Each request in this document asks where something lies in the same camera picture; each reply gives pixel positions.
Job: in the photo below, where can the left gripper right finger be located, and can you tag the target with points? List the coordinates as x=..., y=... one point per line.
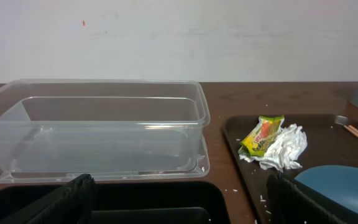
x=293, y=202

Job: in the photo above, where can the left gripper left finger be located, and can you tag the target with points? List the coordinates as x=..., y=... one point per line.
x=70, y=203

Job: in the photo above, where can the black plastic tray bin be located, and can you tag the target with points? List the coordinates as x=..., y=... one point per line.
x=154, y=202

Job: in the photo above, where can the crumpled white tissue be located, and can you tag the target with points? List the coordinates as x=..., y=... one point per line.
x=283, y=153

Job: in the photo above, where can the yellow green snack wrapper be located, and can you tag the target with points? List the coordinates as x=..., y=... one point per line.
x=262, y=136

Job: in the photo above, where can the dark brown serving tray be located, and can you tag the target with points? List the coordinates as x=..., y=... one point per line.
x=329, y=143

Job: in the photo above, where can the dark blue plate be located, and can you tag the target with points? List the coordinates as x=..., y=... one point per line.
x=338, y=183

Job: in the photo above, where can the clear plastic bin lid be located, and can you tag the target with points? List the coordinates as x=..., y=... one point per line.
x=201, y=169

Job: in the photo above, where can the clear plastic bin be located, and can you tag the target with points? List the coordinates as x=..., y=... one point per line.
x=88, y=126

